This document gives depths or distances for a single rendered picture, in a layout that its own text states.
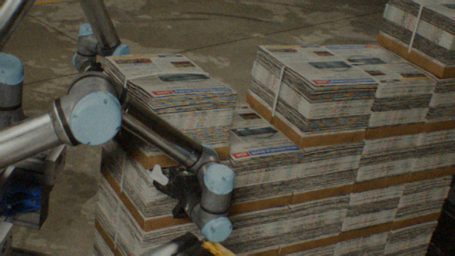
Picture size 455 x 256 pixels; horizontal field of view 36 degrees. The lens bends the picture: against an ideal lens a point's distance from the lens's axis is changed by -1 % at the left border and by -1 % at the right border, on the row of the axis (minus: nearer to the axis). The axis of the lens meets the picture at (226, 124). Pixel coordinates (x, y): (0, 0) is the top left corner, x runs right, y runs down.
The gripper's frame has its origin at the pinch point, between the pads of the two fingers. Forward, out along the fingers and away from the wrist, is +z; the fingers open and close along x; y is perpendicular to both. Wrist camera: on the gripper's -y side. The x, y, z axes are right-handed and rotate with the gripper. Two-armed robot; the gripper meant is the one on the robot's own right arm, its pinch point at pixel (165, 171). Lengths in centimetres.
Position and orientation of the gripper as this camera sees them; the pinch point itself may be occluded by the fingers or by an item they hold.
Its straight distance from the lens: 211.2
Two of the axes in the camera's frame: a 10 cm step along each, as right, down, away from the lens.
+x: -8.7, 0.7, -4.9
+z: -4.6, -4.5, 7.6
